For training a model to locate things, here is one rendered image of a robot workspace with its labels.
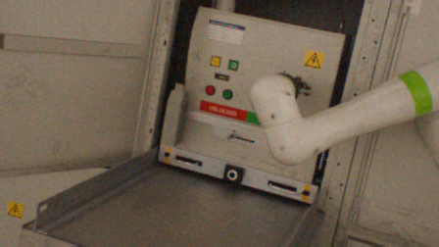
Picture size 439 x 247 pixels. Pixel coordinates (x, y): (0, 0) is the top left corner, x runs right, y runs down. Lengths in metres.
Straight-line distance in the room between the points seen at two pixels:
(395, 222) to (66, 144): 1.01
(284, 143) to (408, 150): 0.49
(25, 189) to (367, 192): 1.20
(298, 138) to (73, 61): 0.74
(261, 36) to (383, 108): 0.53
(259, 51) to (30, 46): 0.68
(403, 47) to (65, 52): 0.96
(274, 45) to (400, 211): 0.62
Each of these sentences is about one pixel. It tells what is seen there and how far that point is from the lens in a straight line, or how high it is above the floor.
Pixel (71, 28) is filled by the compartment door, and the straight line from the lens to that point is 1.83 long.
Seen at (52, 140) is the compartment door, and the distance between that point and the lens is 1.89.
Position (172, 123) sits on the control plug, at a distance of 1.90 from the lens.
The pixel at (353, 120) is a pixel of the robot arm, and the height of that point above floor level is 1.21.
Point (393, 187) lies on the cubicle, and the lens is 1.87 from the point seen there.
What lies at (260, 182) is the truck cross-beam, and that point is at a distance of 1.95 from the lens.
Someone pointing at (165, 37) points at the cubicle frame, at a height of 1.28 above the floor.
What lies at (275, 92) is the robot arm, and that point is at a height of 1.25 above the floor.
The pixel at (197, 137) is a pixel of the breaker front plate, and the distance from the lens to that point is 2.00.
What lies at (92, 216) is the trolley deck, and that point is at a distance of 1.59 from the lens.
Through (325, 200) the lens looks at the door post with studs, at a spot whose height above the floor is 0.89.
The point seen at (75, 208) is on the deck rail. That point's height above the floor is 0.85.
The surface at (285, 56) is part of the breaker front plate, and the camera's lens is 1.89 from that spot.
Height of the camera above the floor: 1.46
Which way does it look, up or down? 12 degrees down
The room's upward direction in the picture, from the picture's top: 11 degrees clockwise
